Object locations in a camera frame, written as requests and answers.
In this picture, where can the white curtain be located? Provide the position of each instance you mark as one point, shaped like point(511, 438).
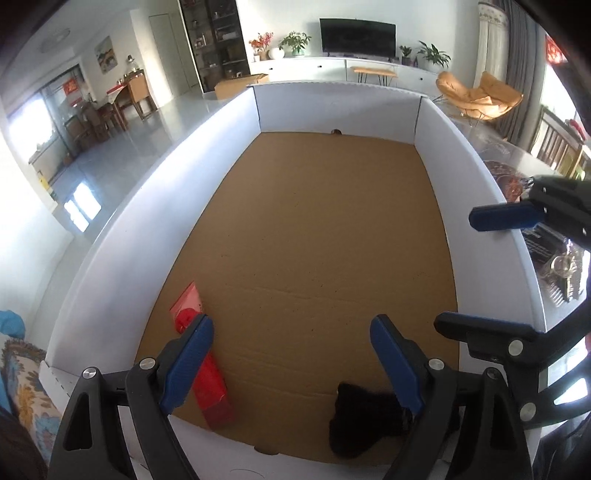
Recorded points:
point(491, 41)

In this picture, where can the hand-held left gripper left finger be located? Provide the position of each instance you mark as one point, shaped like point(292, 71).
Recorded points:
point(191, 360)

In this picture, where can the black flat television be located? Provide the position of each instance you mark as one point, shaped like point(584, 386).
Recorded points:
point(358, 37)

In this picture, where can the orange lounge chair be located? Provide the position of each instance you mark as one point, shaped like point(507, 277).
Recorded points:
point(466, 97)

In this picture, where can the red wall decoration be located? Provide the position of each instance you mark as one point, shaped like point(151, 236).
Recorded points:
point(555, 50)

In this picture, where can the wooden slatted chair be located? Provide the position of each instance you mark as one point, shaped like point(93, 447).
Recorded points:
point(554, 143)

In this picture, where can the white television cabinet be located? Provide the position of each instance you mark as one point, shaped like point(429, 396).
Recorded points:
point(318, 69)

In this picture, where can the red cloth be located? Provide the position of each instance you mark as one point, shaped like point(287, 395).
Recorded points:
point(577, 128)

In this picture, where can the red plastic packet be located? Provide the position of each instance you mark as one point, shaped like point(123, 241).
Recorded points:
point(212, 383)

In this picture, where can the grey curtain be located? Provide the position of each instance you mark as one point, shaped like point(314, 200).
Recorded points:
point(524, 69)

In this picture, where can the wooden dining table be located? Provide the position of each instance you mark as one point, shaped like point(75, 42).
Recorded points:
point(104, 108)

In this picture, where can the wooden bench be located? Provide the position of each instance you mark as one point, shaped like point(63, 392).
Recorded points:
point(374, 70)

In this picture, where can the blue cloth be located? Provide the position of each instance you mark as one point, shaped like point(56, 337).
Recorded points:
point(10, 325)

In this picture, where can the framed wall painting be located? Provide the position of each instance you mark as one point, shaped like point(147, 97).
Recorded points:
point(105, 54)

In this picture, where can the white door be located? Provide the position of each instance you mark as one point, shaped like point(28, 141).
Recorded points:
point(168, 55)

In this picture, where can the dark glass display cabinet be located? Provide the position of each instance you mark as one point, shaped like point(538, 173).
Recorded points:
point(214, 41)

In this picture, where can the large white cardboard box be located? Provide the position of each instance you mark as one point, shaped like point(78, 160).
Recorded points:
point(323, 230)

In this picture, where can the large leafy potted plant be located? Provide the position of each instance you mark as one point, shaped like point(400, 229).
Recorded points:
point(433, 55)

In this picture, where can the black fuzzy cloth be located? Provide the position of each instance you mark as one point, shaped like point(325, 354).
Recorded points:
point(355, 424)

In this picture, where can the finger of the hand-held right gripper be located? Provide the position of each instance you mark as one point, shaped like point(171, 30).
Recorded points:
point(505, 217)
point(489, 330)

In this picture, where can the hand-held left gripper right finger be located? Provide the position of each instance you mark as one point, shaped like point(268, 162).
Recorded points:
point(395, 364)

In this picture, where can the dark patterned desktop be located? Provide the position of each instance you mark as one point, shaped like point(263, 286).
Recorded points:
point(498, 147)

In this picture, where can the red flower bouquet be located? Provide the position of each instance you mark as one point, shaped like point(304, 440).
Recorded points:
point(260, 44)

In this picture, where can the round ceiling lamp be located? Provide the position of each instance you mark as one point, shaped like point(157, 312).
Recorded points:
point(55, 39)

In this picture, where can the white round vase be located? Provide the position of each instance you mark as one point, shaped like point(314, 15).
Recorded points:
point(276, 53)

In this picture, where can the small green potted plant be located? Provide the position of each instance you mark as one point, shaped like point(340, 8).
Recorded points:
point(406, 53)

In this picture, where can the floral cushion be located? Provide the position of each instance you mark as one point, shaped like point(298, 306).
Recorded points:
point(27, 392)

